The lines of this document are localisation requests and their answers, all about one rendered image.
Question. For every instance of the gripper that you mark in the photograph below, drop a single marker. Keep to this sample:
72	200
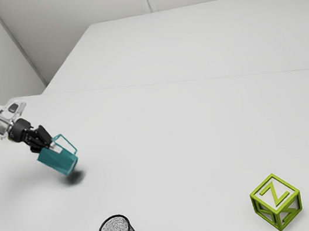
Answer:
20	131

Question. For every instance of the teal faceted mug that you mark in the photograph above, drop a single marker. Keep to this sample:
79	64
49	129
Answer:
59	158

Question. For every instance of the green letter block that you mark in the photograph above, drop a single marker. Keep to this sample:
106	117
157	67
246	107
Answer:
276	201

